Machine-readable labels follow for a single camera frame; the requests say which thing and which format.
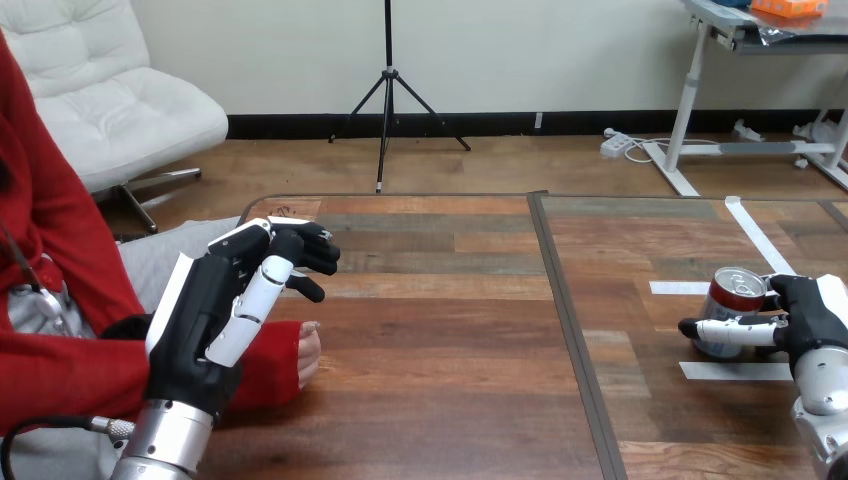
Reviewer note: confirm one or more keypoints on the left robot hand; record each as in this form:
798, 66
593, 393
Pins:
192, 318

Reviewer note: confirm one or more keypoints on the person's hand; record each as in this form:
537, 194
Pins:
308, 350

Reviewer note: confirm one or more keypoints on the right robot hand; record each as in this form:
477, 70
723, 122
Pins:
809, 318

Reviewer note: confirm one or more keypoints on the red and white drink can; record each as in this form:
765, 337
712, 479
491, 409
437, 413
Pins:
727, 309

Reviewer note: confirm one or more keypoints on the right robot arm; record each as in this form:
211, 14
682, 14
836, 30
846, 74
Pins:
823, 404

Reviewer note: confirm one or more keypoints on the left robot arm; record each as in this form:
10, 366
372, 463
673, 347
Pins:
167, 440

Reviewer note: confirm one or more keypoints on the person's body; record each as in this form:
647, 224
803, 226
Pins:
60, 225

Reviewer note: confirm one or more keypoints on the white desk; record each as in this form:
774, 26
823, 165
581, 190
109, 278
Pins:
755, 99

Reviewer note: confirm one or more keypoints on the white cushioned chair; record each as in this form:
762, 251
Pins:
109, 99

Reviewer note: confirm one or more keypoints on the white power strip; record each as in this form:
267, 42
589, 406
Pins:
616, 144

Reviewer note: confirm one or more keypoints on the black tripod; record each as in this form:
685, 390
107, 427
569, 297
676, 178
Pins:
389, 99

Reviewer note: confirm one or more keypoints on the orange thing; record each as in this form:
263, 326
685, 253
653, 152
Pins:
788, 7

